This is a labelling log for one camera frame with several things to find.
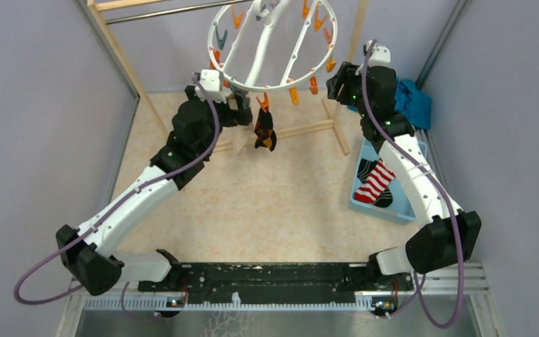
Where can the metal hanging rod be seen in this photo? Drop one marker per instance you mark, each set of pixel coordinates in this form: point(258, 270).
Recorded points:
point(174, 11)

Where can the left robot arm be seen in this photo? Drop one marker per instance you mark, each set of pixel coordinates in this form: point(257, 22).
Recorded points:
point(93, 258)

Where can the blue crumpled cloth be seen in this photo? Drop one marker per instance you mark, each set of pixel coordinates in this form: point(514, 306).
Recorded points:
point(413, 104)

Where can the black orange sock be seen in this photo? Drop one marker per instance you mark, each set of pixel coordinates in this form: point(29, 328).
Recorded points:
point(264, 131)

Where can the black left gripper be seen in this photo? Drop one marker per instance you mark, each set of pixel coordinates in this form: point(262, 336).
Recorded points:
point(238, 115)

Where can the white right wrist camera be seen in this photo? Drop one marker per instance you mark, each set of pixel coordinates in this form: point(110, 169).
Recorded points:
point(380, 54)

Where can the red white striped sock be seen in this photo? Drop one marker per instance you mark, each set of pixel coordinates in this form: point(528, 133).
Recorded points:
point(374, 183)

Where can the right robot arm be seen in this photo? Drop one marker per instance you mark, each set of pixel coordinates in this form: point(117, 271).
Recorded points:
point(447, 233)

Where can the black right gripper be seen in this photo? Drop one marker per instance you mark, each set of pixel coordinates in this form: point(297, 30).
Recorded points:
point(347, 76)

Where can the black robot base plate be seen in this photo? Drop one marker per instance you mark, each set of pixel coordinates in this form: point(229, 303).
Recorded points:
point(274, 283)

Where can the light wooden rack frame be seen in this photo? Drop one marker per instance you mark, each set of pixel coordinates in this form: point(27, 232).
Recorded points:
point(315, 14)

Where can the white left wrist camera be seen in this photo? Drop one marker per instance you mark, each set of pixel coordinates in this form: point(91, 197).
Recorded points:
point(212, 83)

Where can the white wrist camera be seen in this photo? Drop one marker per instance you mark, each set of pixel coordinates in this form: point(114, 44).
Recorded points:
point(380, 54)
point(212, 83)

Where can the white round clip hanger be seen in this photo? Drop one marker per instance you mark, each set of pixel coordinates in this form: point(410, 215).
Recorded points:
point(279, 48)

